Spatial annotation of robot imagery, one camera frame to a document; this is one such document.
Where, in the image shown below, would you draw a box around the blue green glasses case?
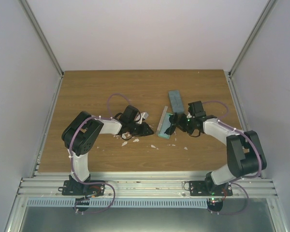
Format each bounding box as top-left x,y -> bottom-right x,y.
168,90 -> 185,114

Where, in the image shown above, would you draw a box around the grey glasses case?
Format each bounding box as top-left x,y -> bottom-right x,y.
156,106 -> 173,139

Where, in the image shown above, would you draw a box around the dark lens sunglasses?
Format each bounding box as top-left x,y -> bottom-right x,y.
164,113 -> 181,135

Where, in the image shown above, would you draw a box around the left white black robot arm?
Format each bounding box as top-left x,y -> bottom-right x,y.
61,105 -> 154,195

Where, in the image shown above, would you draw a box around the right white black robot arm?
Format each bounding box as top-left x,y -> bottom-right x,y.
176,101 -> 267,196

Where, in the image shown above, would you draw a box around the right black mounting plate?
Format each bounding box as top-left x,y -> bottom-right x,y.
188,181 -> 233,197

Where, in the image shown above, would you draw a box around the black mounting plate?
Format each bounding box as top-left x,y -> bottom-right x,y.
58,178 -> 105,198
188,181 -> 233,197

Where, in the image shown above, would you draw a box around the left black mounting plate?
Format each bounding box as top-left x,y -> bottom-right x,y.
58,178 -> 105,198

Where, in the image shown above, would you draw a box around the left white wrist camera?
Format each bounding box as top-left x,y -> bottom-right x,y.
136,112 -> 149,124

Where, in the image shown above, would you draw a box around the slotted grey cable duct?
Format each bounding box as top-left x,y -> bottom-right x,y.
27,198 -> 207,209

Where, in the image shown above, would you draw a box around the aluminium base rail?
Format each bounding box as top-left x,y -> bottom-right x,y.
17,171 -> 278,199

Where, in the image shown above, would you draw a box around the right aluminium frame post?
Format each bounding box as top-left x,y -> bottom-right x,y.
228,0 -> 277,79

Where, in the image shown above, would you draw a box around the aluminium frame post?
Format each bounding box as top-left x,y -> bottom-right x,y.
228,0 -> 277,79
18,0 -> 64,78

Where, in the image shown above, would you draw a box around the left aluminium frame post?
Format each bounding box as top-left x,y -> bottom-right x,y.
18,0 -> 64,78

